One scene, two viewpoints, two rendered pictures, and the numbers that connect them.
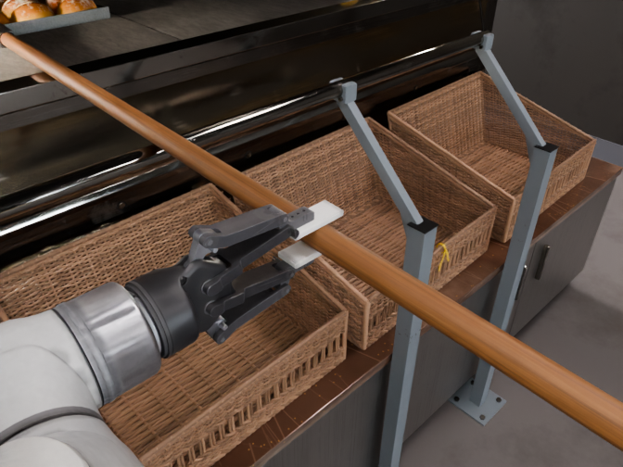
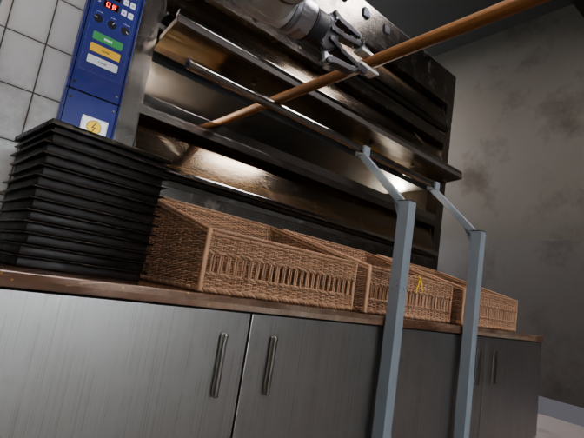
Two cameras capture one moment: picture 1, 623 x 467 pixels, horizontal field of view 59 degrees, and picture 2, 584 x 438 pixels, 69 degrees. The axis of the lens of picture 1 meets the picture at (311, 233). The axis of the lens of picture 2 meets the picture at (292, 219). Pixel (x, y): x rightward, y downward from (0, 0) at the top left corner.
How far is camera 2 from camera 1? 1.05 m
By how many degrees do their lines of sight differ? 45
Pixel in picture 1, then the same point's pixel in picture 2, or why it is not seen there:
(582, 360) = not seen: outside the picture
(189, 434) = (255, 246)
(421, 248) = (407, 211)
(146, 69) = (259, 147)
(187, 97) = (271, 176)
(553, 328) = not seen: outside the picture
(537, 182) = (476, 252)
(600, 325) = not seen: outside the picture
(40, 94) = (212, 127)
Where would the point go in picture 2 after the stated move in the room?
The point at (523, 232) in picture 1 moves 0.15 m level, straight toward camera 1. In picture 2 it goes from (473, 291) to (468, 288)
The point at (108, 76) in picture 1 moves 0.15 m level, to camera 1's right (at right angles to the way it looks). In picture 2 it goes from (242, 138) to (280, 143)
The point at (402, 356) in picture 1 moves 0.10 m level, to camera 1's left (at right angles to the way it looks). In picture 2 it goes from (394, 308) to (361, 302)
